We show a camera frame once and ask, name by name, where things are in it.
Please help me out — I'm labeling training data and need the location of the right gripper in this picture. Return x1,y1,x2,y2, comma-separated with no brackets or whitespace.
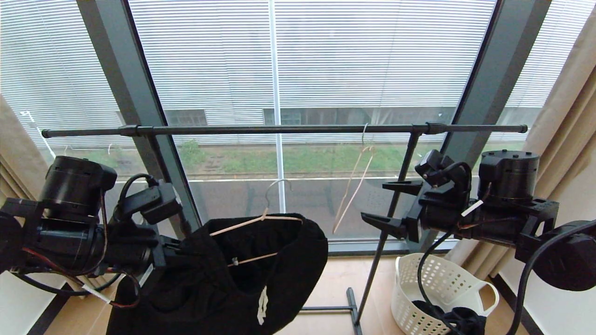
361,179,483,243

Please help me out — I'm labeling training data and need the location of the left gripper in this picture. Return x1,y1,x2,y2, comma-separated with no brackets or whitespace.
39,222,181,281

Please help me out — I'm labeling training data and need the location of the pink clothes hanger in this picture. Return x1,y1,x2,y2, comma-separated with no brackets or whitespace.
332,123,375,235
210,179,303,268

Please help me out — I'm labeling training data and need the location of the white laundry basket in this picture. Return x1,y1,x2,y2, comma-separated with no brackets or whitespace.
391,253,500,335

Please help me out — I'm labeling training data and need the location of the heap of clothes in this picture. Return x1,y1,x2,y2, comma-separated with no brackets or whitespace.
411,300,487,335

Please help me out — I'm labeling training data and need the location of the black clothes rack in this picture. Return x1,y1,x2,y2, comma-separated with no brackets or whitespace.
41,122,528,335

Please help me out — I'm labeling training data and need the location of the beige curtain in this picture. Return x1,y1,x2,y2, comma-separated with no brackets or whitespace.
0,95,119,298
445,14,596,282

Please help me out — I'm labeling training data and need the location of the window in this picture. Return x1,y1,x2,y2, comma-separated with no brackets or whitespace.
0,0,596,256

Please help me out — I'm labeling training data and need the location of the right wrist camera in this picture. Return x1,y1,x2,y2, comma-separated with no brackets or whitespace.
414,149,473,205

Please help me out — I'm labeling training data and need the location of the black cable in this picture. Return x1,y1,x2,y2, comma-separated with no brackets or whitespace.
12,271,122,296
417,226,468,335
508,220,596,335

